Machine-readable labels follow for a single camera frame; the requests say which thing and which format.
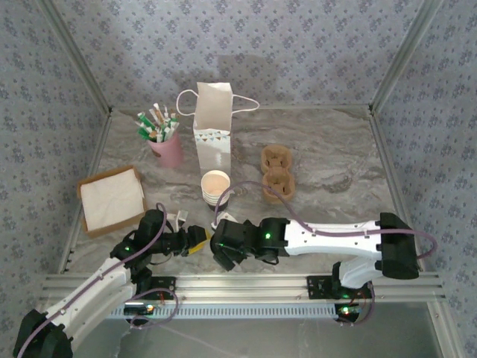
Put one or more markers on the aluminium side rail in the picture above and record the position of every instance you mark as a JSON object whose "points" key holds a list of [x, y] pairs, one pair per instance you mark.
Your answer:
{"points": [[384, 149], [104, 128]]}

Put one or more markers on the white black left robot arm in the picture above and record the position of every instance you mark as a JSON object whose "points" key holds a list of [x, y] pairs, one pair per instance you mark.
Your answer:
{"points": [[93, 291]]}

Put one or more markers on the brown pulp cup carrier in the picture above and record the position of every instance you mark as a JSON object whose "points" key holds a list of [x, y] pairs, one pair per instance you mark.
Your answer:
{"points": [[288, 195], [275, 156]]}

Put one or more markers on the black right mount plate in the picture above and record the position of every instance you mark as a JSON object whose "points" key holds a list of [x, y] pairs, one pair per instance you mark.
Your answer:
{"points": [[318, 287]]}

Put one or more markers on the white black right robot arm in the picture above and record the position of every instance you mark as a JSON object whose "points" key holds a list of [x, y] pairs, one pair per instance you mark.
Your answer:
{"points": [[335, 238]]}

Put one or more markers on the brown cardboard napkin tray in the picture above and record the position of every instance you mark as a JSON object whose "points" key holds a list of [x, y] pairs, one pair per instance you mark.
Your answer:
{"points": [[83, 227]]}

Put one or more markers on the white brown sachet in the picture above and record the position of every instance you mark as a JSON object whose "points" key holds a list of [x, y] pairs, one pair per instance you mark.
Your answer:
{"points": [[173, 113], [156, 112]]}

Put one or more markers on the paper cup stack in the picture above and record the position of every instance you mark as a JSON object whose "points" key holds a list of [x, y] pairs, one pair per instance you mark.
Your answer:
{"points": [[215, 184]]}

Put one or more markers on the green white sachet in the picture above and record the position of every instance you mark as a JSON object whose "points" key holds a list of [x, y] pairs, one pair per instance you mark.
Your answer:
{"points": [[172, 125], [144, 132], [142, 118]]}

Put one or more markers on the small circuit board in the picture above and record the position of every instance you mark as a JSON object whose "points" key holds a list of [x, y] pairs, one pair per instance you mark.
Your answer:
{"points": [[139, 309], [348, 310]]}

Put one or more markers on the black mount plate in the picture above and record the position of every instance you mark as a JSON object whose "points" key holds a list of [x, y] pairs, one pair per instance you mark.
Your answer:
{"points": [[318, 287], [164, 285]]}

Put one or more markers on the black left mount plate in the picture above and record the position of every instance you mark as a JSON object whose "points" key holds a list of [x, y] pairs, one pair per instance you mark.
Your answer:
{"points": [[164, 285]]}

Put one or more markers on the pink cup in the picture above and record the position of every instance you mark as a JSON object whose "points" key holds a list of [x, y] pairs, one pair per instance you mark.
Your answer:
{"points": [[169, 153]]}

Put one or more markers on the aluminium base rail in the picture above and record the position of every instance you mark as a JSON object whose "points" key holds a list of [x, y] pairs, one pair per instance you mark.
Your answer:
{"points": [[242, 287]]}

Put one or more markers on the white napkin stack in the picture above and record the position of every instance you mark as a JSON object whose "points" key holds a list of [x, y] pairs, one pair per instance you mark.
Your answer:
{"points": [[112, 197]]}

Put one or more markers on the aluminium frame post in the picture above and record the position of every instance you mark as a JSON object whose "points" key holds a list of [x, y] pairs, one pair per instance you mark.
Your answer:
{"points": [[80, 56], [402, 56]]}

